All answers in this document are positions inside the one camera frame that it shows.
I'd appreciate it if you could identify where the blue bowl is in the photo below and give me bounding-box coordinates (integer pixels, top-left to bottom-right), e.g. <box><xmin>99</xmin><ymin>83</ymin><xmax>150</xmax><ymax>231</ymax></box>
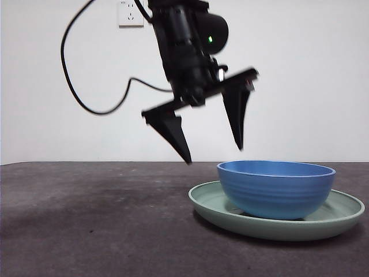
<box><xmin>216</xmin><ymin>160</ymin><xmax>337</xmax><ymax>220</ymax></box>

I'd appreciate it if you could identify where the white wall outlet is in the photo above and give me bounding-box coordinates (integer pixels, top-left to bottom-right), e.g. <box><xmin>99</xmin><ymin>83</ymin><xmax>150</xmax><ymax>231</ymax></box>
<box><xmin>118</xmin><ymin>0</ymin><xmax>145</xmax><ymax>29</ymax></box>

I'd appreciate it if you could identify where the green plate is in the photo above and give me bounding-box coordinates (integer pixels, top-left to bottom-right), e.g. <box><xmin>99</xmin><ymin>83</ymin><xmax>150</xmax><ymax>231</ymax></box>
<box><xmin>188</xmin><ymin>181</ymin><xmax>366</xmax><ymax>242</ymax></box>

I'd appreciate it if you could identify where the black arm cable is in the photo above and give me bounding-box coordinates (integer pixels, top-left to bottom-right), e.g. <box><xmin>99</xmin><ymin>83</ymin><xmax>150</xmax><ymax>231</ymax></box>
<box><xmin>59</xmin><ymin>0</ymin><xmax>174</xmax><ymax>115</ymax></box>
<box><xmin>134</xmin><ymin>0</ymin><xmax>154</xmax><ymax>23</ymax></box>

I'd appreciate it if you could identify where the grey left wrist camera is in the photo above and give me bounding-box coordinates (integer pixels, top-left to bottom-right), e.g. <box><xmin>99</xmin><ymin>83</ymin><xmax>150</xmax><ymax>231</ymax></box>
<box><xmin>216</xmin><ymin>63</ymin><xmax>228</xmax><ymax>82</ymax></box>

